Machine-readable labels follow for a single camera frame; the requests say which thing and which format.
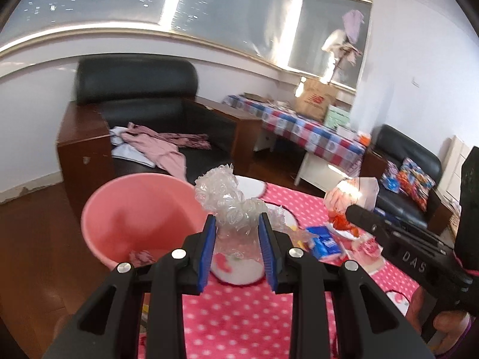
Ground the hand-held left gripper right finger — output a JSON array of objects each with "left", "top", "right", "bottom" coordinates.
[{"left": 258, "top": 212, "right": 436, "bottom": 359}]

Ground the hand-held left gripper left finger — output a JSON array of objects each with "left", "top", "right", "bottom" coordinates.
[{"left": 41, "top": 215, "right": 218, "bottom": 359}]

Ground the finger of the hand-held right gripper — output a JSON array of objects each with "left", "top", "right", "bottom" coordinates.
[
  {"left": 372, "top": 209, "right": 457, "bottom": 249},
  {"left": 345, "top": 205, "right": 473, "bottom": 309}
]

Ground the clear plastic bag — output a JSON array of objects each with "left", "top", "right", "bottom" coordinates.
[{"left": 194, "top": 164, "right": 296, "bottom": 266}]

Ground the pink plastic bucket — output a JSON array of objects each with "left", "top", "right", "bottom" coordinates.
[{"left": 80, "top": 173, "right": 212, "bottom": 272}]

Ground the person's right hand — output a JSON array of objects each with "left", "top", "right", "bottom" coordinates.
[{"left": 408, "top": 288, "right": 474, "bottom": 356}]

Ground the pink printed packet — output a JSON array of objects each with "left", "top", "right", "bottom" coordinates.
[{"left": 348, "top": 235, "right": 386, "bottom": 273}]

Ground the white cabinet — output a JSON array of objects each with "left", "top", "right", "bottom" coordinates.
[{"left": 436, "top": 135, "right": 472, "bottom": 203}]

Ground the colourful patterned pillow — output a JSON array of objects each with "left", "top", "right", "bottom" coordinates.
[{"left": 397, "top": 157, "right": 436, "bottom": 210}]

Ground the blue patterned pillow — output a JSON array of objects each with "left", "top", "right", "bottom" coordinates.
[{"left": 380, "top": 161, "right": 401, "bottom": 193}]

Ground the blue tissue packet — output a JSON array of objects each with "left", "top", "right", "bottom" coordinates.
[{"left": 306, "top": 225, "right": 347, "bottom": 261}]

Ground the purple patterned wrapper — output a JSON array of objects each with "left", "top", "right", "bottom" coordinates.
[{"left": 129, "top": 249, "right": 158, "bottom": 267}]

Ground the pink polka dot printed blanket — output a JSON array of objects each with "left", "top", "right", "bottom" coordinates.
[{"left": 138, "top": 176, "right": 423, "bottom": 359}]

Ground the black leather sofa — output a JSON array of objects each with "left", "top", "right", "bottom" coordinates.
[{"left": 361, "top": 124, "right": 455, "bottom": 236}]

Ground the pink garment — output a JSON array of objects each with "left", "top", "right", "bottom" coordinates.
[{"left": 120, "top": 121, "right": 188, "bottom": 178}]

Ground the mauve patterned garment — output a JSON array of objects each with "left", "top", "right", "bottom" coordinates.
[{"left": 157, "top": 133, "right": 212, "bottom": 150}]

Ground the light blue garment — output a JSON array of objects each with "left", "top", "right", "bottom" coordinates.
[{"left": 109, "top": 126, "right": 158, "bottom": 168}]

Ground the checkered cloth table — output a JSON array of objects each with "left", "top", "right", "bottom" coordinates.
[{"left": 222, "top": 94, "right": 367, "bottom": 169}]

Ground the green box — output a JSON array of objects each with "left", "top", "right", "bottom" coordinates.
[{"left": 324, "top": 105, "right": 350, "bottom": 130}]

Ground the cardboard box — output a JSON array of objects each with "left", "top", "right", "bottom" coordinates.
[{"left": 294, "top": 78, "right": 337, "bottom": 122}]

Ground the black leather armchair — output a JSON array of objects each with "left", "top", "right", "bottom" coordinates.
[{"left": 56, "top": 55, "right": 263, "bottom": 195}]

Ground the white hanging garment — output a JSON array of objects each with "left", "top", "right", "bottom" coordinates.
[{"left": 322, "top": 29, "right": 348, "bottom": 55}]

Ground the lilac hanging garment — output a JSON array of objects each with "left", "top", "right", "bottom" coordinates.
[{"left": 342, "top": 10, "right": 365, "bottom": 43}]

